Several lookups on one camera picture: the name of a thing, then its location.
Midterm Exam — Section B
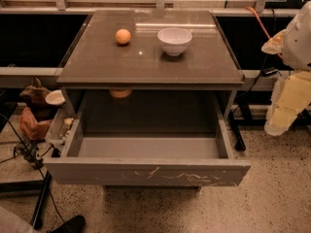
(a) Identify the metal clamp with cables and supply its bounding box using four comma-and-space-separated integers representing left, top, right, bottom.
14, 139, 43, 170

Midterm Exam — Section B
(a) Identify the grey cabinet with glossy top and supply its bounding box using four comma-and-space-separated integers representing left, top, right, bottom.
55, 9, 246, 121

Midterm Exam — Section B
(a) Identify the orange fruit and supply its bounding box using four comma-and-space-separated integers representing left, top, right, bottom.
116, 29, 131, 45

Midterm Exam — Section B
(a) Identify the black shoe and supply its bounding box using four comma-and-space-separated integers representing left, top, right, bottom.
51, 215, 86, 233

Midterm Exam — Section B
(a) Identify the brown orange cloth pile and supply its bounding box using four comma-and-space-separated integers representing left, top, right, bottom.
19, 77, 57, 141

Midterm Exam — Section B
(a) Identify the black tripod leg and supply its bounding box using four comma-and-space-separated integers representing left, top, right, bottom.
31, 173, 52, 230

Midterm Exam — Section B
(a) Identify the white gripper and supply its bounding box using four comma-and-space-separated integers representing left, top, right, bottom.
261, 2, 311, 136

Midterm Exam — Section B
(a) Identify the orange cable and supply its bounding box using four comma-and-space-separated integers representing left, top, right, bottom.
245, 6, 284, 60

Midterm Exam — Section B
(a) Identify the clear plastic side bin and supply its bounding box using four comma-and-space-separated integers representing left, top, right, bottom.
45, 108, 74, 150

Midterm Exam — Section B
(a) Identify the black power adapter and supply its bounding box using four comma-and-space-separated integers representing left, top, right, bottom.
260, 67, 278, 77

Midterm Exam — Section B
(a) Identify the small white dish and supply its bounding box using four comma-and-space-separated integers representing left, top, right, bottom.
46, 89, 65, 106

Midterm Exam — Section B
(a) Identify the grey top drawer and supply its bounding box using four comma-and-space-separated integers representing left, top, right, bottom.
45, 90, 251, 187

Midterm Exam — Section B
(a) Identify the white bowl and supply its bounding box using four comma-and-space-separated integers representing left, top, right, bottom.
157, 27, 192, 56

